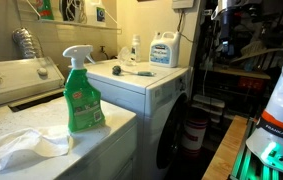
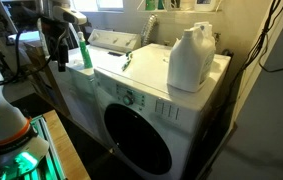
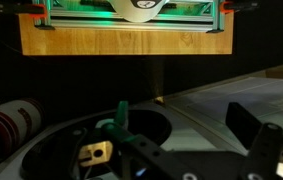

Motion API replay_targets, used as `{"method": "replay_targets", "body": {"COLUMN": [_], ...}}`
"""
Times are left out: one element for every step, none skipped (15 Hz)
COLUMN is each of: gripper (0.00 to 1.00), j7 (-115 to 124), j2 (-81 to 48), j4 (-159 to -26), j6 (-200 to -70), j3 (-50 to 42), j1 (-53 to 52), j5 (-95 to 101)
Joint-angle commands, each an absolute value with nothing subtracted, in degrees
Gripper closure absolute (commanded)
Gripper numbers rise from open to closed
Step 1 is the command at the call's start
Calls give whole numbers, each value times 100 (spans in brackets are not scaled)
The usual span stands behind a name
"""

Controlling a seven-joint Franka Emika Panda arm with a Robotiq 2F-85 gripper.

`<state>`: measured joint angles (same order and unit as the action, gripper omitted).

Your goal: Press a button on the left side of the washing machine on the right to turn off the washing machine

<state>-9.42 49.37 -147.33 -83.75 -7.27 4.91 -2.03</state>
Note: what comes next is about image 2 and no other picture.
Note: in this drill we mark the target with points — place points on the small green pen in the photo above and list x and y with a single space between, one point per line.
127 61

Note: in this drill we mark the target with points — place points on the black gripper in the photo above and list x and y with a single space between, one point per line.
56 35

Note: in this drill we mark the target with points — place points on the wooden base board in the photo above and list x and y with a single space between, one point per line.
66 146

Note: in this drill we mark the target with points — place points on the white container with label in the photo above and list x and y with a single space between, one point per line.
205 4

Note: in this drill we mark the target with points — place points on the white top-load washer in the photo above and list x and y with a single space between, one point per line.
81 86

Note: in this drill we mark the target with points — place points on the small white detergent jug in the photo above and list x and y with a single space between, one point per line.
206 30

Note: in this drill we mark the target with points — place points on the white wall shelf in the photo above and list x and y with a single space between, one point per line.
181 11

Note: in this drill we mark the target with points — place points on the aluminium base frame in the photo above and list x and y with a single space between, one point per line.
47 156

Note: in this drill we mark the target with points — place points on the green tall bottle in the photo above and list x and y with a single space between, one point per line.
86 53

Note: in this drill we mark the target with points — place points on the green bottle on shelf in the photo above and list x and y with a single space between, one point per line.
150 4

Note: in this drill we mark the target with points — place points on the round washer control knob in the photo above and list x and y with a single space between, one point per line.
128 100

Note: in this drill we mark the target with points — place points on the large white detergent jug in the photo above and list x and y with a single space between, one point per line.
189 63

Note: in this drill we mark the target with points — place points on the white front-load washing machine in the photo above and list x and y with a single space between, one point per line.
154 76

